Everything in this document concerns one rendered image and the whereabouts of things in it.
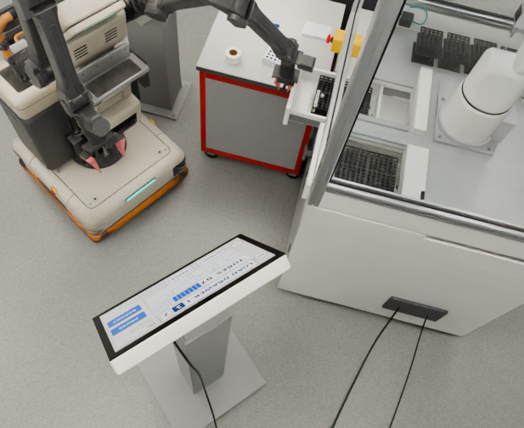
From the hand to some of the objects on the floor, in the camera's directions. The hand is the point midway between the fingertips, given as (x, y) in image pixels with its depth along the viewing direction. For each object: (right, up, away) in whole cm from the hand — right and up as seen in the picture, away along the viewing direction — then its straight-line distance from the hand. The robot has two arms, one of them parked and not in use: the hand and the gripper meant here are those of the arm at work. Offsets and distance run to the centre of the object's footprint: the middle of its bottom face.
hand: (283, 88), depth 201 cm
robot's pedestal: (-70, +22, +105) cm, 128 cm away
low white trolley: (-10, 0, +100) cm, 101 cm away
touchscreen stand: (-39, -122, +34) cm, 132 cm away
